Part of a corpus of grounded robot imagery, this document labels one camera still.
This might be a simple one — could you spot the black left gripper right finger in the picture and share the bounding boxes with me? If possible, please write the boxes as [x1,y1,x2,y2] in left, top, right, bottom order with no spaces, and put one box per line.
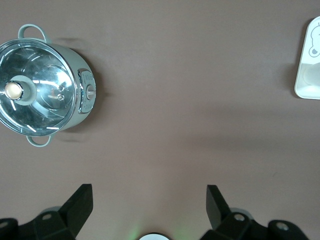
[201,184,308,240]

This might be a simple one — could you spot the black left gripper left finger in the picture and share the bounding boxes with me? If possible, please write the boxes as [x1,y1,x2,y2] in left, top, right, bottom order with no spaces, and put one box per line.
[0,184,94,240]

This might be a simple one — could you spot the white tray with bear print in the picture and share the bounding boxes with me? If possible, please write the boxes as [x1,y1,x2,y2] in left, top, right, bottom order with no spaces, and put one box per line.
[294,16,320,100]

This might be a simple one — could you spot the white round bowl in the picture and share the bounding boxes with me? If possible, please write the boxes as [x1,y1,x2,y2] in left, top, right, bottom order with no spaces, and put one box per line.
[138,233,173,240]

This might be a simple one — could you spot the glass pot lid with knob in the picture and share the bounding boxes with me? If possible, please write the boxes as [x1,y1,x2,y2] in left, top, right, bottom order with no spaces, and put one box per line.
[0,38,77,138]

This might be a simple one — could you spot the green electric cooking pot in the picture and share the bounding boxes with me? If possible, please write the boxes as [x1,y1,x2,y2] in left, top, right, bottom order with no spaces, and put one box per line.
[0,23,98,147]

